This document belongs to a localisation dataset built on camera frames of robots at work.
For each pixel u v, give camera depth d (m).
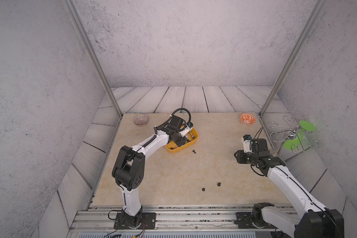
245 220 0.72
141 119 1.15
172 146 0.99
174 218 0.75
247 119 1.15
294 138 0.73
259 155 0.62
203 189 0.83
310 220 0.39
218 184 0.85
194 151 0.99
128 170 0.49
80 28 0.76
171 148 0.99
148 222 0.73
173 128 0.72
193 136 1.05
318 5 0.70
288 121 0.79
